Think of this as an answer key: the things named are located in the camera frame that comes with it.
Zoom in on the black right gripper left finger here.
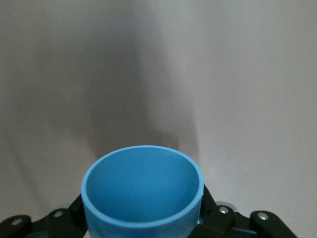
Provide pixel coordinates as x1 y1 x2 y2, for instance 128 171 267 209
0 192 88 238

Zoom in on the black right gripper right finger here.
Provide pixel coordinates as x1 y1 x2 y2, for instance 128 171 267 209
190 185 298 238

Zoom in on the light blue plastic cup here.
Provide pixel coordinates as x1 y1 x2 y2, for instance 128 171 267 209
81 145 205 238

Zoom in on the brown table cover sheet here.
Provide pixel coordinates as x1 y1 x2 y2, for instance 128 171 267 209
0 0 317 238

